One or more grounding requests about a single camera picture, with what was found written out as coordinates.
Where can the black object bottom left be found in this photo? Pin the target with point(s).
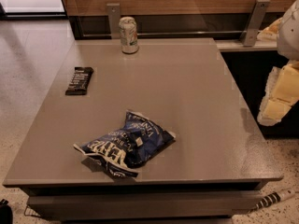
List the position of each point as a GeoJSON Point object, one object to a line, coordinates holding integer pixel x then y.
{"type": "Point", "coordinates": [6, 216]}

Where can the white 7up can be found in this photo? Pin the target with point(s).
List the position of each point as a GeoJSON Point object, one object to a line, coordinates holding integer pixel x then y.
{"type": "Point", "coordinates": [128, 33]}

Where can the blue chip bag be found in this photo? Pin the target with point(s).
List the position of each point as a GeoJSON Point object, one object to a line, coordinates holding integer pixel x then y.
{"type": "Point", "coordinates": [120, 152]}

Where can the table drawer front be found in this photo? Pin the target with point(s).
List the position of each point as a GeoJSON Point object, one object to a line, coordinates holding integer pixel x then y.
{"type": "Point", "coordinates": [145, 205]}

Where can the left metal bracket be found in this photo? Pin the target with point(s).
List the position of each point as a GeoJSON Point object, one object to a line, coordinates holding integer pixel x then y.
{"type": "Point", "coordinates": [114, 16]}

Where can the right metal bracket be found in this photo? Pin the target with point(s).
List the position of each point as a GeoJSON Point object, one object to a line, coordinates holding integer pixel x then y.
{"type": "Point", "coordinates": [249, 35]}

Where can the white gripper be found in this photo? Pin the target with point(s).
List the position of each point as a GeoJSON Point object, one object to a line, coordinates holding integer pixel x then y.
{"type": "Point", "coordinates": [290, 32]}

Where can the black snack bar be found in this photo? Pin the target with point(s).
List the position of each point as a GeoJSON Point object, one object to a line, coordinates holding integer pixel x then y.
{"type": "Point", "coordinates": [80, 81]}

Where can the metal bracket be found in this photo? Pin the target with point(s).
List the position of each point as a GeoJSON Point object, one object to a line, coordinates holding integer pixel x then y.
{"type": "Point", "coordinates": [114, 16]}
{"type": "Point", "coordinates": [249, 35]}

